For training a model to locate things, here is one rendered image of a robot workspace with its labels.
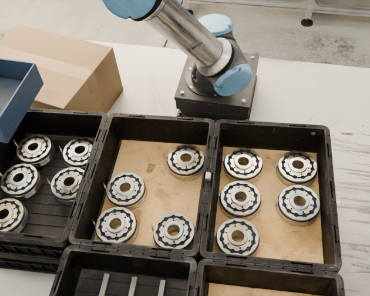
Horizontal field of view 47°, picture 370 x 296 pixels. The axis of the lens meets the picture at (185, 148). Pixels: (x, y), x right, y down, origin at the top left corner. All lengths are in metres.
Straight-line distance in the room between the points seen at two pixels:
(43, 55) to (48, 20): 1.86
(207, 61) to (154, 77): 0.52
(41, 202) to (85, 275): 0.25
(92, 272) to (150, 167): 0.32
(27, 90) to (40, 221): 0.34
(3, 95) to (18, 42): 0.48
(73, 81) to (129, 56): 0.42
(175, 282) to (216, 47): 0.60
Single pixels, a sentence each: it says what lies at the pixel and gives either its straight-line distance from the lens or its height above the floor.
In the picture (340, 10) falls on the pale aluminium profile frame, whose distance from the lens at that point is 3.02.
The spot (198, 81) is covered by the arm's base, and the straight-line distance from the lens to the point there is 1.40.
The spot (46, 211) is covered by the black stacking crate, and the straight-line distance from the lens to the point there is 1.19.
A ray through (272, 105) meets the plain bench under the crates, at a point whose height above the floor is 0.70.
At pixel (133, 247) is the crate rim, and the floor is 0.93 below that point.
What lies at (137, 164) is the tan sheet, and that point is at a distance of 1.20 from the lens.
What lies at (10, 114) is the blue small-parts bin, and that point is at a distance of 1.04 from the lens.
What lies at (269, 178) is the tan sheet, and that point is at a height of 0.83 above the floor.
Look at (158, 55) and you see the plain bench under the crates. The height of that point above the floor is 0.70.
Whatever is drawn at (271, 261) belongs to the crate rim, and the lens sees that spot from 0.94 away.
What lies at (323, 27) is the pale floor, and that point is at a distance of 3.07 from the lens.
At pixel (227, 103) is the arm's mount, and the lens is 1.37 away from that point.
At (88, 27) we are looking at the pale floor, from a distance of 3.19.
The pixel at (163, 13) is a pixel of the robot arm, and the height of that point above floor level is 1.22.
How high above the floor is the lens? 1.79
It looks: 52 degrees down
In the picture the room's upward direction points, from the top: 6 degrees counter-clockwise
